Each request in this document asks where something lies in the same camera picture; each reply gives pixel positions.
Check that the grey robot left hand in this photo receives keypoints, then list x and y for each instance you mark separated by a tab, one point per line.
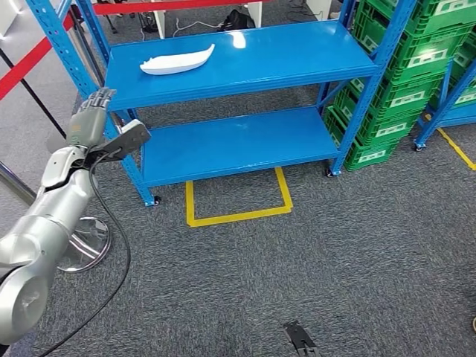
87	128

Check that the white curved plastic part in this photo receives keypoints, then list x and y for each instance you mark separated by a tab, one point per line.
174	64

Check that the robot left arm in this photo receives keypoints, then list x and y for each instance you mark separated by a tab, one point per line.
48	222

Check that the blue metal shelf rack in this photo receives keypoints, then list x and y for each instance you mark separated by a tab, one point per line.
241	59
442	109

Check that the white table leg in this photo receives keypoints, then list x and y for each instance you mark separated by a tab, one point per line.
160	24
319	8
255	14

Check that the black bag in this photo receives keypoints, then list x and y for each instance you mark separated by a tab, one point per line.
236	21

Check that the black robot right foot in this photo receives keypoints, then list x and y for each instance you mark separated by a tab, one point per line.
299	340

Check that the green plastic crate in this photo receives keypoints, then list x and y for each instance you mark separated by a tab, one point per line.
446	9
428	58
409	100
466	97
372	156
465	58
390	129

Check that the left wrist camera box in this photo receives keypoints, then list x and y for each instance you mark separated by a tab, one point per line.
132	135

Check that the chrome stanchion post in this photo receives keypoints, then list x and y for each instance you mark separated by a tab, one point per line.
93	246
87	49

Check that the black stanchion post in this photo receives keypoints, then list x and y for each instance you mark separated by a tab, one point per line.
22	78

